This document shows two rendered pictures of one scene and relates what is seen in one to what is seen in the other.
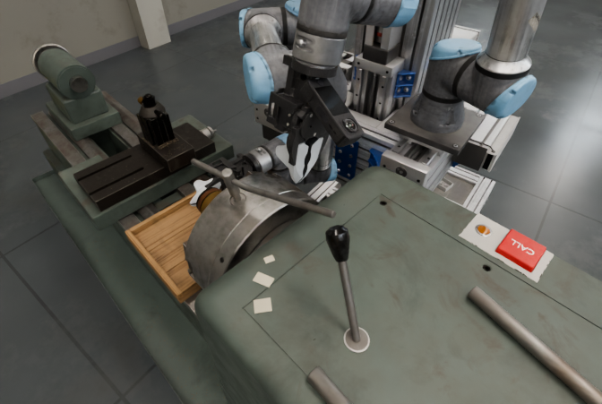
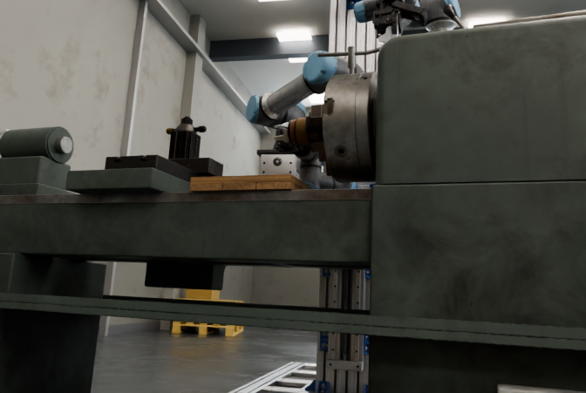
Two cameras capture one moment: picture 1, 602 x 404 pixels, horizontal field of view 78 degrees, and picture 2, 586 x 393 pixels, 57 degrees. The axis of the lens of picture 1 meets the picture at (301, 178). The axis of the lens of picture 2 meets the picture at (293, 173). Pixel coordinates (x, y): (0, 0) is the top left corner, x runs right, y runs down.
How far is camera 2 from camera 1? 1.67 m
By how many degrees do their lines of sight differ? 60
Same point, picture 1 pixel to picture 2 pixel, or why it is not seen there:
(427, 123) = not seen: hidden behind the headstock
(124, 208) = (170, 182)
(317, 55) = not seen: outside the picture
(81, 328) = not seen: outside the picture
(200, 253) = (343, 85)
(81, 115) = (48, 179)
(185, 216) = not seen: hidden behind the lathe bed
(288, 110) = (387, 12)
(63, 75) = (56, 131)
